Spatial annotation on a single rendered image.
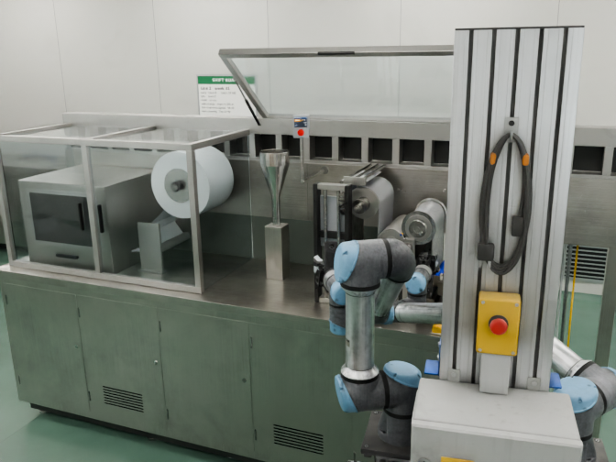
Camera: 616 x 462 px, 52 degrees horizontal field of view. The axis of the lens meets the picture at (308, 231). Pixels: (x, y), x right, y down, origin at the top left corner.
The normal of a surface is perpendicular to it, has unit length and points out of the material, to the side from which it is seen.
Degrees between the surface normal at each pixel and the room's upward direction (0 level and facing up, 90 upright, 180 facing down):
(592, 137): 90
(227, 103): 90
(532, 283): 90
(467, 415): 0
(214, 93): 90
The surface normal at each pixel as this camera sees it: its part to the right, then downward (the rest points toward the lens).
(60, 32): -0.38, 0.26
